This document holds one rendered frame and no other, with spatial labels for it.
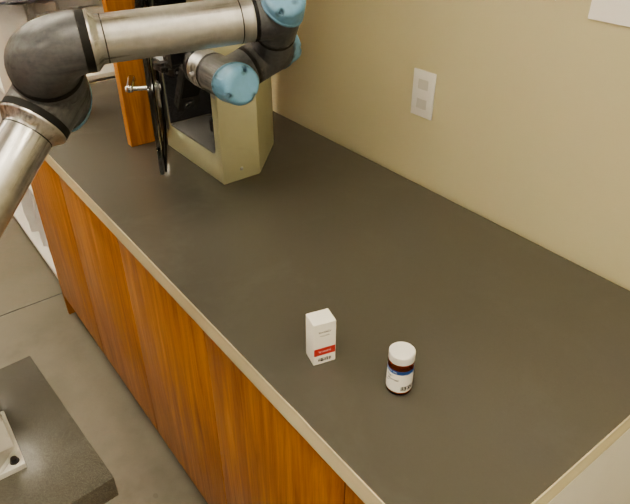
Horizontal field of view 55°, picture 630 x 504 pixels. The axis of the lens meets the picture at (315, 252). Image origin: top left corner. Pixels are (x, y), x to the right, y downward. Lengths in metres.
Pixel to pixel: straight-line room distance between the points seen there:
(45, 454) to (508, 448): 0.66
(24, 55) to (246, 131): 0.67
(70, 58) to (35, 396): 0.53
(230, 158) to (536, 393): 0.93
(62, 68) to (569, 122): 0.93
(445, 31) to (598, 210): 0.52
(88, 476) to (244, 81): 0.69
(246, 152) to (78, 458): 0.90
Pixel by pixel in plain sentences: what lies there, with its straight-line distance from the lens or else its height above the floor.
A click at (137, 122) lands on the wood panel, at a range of 1.84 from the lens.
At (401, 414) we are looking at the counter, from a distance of 0.97.
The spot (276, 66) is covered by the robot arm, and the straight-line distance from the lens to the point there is 1.19.
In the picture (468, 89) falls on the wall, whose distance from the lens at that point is 1.46.
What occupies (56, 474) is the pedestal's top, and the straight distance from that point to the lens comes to 0.96.
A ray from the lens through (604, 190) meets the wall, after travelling 1.32.
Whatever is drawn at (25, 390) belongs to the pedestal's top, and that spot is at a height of 0.94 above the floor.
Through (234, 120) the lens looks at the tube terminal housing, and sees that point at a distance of 1.54.
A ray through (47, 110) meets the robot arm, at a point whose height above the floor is 1.30.
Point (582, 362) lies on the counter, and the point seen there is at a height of 0.94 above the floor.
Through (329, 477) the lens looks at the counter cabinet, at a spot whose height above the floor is 0.81.
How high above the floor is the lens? 1.66
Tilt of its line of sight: 34 degrees down
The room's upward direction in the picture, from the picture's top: straight up
